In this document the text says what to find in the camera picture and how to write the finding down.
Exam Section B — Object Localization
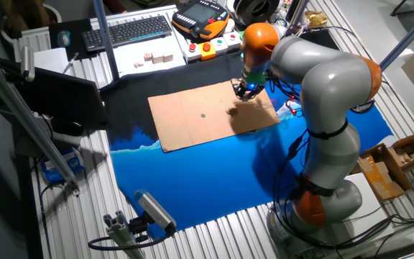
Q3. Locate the open cardboard box orange tape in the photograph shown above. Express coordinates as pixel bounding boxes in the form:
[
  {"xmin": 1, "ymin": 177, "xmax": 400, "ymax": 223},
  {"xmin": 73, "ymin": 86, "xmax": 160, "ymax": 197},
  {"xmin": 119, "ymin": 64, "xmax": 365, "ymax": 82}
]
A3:
[{"xmin": 356, "ymin": 142, "xmax": 413, "ymax": 201}]

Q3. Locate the grey box red mushroom button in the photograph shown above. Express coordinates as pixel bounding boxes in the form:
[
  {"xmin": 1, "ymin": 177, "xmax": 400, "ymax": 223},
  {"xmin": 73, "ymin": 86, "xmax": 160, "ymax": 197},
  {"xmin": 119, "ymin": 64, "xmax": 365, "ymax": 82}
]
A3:
[{"xmin": 183, "ymin": 42, "xmax": 201, "ymax": 63}]

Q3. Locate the yellow box red mushroom button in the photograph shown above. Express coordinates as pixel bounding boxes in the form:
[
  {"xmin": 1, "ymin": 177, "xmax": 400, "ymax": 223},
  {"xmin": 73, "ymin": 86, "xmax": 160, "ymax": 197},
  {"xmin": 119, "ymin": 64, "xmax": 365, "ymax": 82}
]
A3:
[{"xmin": 198, "ymin": 42, "xmax": 217, "ymax": 61}]

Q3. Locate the white paper sheet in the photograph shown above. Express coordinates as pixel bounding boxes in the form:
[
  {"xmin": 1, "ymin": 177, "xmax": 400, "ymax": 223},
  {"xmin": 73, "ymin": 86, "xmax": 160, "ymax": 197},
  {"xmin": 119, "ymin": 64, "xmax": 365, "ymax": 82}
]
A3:
[{"xmin": 33, "ymin": 47, "xmax": 72, "ymax": 75}]

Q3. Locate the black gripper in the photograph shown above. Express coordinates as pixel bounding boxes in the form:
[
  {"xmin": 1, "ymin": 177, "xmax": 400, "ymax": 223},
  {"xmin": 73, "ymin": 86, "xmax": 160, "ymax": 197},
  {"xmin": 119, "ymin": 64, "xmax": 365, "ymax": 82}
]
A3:
[{"xmin": 234, "ymin": 79, "xmax": 265, "ymax": 101}]

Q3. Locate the aluminium beam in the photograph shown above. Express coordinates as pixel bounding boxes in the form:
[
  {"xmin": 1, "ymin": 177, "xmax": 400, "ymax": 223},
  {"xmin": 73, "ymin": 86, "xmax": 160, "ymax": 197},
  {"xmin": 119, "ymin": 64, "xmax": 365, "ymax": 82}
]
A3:
[{"xmin": 0, "ymin": 50, "xmax": 81, "ymax": 195}]

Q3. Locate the blue black printed cloth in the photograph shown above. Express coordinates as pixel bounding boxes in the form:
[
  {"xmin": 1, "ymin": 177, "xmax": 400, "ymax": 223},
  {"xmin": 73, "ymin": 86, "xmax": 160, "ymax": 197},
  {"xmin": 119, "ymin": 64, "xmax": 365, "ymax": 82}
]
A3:
[{"xmin": 101, "ymin": 50, "xmax": 395, "ymax": 231}]

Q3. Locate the aluminium frame pole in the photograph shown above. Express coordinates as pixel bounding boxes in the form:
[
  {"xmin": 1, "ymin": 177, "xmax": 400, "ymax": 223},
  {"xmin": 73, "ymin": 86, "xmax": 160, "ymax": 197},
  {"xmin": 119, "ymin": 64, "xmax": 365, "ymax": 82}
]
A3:
[
  {"xmin": 286, "ymin": 0, "xmax": 311, "ymax": 29},
  {"xmin": 91, "ymin": 0, "xmax": 121, "ymax": 82},
  {"xmin": 378, "ymin": 3, "xmax": 414, "ymax": 71}
]

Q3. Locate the black camera bracket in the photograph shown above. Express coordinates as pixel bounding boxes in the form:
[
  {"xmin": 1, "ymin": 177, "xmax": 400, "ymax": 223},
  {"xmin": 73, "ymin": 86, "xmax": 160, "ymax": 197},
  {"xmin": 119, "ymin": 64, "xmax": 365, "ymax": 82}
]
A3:
[{"xmin": 127, "ymin": 212, "xmax": 157, "ymax": 242}]

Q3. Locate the black camera cable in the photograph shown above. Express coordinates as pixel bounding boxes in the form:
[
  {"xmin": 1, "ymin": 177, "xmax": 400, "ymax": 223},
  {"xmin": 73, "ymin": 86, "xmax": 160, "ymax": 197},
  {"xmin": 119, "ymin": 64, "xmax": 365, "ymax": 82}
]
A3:
[{"xmin": 87, "ymin": 226, "xmax": 175, "ymax": 252}]

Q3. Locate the silver camera blue end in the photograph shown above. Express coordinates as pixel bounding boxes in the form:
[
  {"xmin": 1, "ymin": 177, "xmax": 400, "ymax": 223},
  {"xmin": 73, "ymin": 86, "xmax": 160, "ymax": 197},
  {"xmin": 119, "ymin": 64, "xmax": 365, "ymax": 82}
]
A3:
[{"xmin": 134, "ymin": 189, "xmax": 178, "ymax": 233}]

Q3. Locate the white board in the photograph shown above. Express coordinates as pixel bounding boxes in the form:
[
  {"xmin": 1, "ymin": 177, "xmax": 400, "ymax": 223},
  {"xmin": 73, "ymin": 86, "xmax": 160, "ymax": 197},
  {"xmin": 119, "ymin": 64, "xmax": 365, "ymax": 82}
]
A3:
[{"xmin": 90, "ymin": 4, "xmax": 188, "ymax": 78}]

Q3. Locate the grey computer mouse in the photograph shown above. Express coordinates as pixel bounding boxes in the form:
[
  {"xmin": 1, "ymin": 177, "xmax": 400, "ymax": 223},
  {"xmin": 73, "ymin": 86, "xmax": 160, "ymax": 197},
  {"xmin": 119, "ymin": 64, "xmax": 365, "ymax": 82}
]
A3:
[{"xmin": 56, "ymin": 29, "xmax": 71, "ymax": 48}]

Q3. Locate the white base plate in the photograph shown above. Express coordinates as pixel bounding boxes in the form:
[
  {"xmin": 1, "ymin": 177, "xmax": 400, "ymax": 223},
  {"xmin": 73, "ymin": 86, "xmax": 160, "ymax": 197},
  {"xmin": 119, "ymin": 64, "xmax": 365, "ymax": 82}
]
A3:
[{"xmin": 343, "ymin": 172, "xmax": 395, "ymax": 238}]

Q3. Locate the blue plastic package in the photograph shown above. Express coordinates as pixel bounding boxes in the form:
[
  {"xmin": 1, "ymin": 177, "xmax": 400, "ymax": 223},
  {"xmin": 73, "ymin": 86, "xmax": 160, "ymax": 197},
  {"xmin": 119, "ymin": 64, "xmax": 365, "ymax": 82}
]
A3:
[{"xmin": 40, "ymin": 147, "xmax": 86, "ymax": 185}]

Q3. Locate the crinkled golden wrapper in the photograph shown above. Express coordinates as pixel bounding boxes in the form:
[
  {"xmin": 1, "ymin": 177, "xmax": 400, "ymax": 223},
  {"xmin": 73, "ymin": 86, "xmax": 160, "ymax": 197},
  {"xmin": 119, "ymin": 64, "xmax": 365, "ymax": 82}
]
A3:
[{"xmin": 303, "ymin": 9, "xmax": 328, "ymax": 29}]

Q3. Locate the black mouse pad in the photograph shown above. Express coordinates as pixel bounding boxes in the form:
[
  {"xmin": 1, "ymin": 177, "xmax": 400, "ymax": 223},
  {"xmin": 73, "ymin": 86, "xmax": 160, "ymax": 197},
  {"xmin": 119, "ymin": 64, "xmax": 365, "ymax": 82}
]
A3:
[{"xmin": 47, "ymin": 18, "xmax": 95, "ymax": 51}]

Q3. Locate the pen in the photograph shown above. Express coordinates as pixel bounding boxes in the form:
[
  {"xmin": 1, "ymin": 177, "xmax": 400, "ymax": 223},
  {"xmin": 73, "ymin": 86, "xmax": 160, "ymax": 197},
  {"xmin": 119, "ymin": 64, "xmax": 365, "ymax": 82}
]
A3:
[{"xmin": 62, "ymin": 52, "xmax": 80, "ymax": 75}]

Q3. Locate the grey box flat red button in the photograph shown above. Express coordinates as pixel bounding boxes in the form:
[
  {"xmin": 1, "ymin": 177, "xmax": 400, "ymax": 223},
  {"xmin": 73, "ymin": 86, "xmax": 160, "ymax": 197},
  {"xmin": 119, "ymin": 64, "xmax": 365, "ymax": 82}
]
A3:
[{"xmin": 224, "ymin": 31, "xmax": 242, "ymax": 50}]

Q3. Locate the brown cardboard sheet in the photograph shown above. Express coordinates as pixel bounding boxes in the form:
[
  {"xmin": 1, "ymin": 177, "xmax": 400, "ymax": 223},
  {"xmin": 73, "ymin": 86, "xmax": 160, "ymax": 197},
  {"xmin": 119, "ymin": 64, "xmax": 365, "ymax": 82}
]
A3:
[{"xmin": 147, "ymin": 79, "xmax": 282, "ymax": 153}]

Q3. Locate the black orange teach pendant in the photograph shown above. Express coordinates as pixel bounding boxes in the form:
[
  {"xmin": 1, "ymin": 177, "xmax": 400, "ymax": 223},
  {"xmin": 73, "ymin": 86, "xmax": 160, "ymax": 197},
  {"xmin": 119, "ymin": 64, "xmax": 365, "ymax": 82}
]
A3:
[{"xmin": 171, "ymin": 0, "xmax": 231, "ymax": 40}]

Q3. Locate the grey box green button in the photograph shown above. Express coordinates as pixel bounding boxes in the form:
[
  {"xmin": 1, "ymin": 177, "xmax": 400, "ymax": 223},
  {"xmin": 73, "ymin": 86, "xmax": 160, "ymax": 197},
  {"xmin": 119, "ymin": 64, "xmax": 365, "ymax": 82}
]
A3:
[{"xmin": 211, "ymin": 37, "xmax": 229, "ymax": 56}]

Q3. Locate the green adapter plate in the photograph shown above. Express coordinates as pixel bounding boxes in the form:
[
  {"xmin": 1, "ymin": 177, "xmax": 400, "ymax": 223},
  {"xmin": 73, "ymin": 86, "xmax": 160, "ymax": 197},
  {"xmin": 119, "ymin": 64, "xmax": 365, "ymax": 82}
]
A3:
[{"xmin": 242, "ymin": 71, "xmax": 267, "ymax": 86}]

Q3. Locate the black filament spool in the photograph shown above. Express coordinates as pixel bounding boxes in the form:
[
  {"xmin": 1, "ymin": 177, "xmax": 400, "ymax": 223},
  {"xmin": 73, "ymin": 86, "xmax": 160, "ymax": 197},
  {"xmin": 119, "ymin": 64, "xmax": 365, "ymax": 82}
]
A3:
[{"xmin": 234, "ymin": 0, "xmax": 281, "ymax": 26}]

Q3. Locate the black keyboard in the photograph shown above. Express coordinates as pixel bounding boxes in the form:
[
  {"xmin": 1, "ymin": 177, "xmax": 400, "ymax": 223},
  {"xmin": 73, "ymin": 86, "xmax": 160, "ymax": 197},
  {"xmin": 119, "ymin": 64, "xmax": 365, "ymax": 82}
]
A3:
[{"xmin": 80, "ymin": 14, "xmax": 174, "ymax": 53}]

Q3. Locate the black monitor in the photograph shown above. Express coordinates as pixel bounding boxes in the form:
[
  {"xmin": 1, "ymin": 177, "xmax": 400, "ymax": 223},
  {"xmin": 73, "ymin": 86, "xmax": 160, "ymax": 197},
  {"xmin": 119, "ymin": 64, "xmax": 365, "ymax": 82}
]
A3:
[{"xmin": 0, "ymin": 57, "xmax": 109, "ymax": 130}]

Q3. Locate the aluminium profile mount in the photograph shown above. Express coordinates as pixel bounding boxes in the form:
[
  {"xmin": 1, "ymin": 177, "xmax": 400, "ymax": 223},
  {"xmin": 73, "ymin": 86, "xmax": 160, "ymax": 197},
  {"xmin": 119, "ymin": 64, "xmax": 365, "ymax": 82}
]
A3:
[{"xmin": 102, "ymin": 210, "xmax": 147, "ymax": 259}]

